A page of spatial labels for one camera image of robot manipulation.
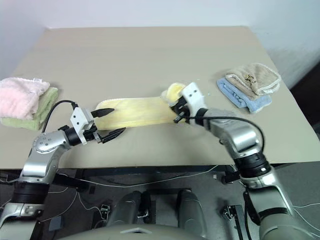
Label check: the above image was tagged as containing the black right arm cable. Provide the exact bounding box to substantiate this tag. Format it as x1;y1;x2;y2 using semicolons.
185;113;265;155

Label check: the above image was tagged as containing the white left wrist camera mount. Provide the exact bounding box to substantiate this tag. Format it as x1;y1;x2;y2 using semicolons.
70;106;97;146

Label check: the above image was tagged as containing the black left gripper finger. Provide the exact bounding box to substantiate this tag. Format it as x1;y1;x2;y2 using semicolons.
97;127;127;145
90;107;116;119

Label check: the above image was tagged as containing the blue folded towel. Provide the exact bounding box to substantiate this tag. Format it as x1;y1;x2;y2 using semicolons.
215;77;273;115

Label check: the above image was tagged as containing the thin white cable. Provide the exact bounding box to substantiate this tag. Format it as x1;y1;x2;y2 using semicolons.
0;163;219;213

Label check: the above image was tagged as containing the dark grey rounded leg shape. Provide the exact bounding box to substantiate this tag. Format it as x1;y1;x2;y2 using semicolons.
175;188;209;235
107;190;144;227

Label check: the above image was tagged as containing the black table frame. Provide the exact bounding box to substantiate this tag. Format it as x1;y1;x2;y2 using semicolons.
0;164;241;195

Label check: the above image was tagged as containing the pink folded towel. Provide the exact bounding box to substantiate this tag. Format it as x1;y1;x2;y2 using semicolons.
0;77;51;121

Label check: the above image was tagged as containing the metal floor bracket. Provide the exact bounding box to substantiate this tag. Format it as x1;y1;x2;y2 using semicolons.
99;204;113;221
221;204;244;221

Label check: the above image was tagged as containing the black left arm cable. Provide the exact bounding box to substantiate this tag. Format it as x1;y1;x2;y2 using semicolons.
41;99;77;134

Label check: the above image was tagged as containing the yellow towel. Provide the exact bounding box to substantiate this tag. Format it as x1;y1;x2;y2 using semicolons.
94;83;187;131

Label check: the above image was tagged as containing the grey robot torso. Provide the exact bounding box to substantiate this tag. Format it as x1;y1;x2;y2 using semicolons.
56;221;209;240

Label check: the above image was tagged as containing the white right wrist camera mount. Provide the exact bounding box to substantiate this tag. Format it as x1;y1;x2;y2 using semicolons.
180;81;209;116

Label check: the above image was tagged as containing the beige folded towel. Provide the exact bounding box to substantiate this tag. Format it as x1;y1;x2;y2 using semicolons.
224;62;282;96

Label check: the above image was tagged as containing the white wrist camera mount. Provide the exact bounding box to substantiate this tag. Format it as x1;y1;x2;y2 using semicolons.
180;81;209;116
70;106;97;146

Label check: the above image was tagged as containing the green folded towel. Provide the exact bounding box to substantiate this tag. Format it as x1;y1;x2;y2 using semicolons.
0;86;60;132

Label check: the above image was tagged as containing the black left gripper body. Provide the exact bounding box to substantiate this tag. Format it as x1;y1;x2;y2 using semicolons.
83;123;105;145

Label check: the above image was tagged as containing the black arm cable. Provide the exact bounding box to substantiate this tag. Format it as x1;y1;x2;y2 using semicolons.
185;113;265;155
41;99;77;134

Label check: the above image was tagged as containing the small grey floor box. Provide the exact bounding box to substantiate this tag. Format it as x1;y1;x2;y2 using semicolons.
48;216;63;232

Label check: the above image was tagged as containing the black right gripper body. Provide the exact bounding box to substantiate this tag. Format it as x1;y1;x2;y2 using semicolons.
170;96;194;124

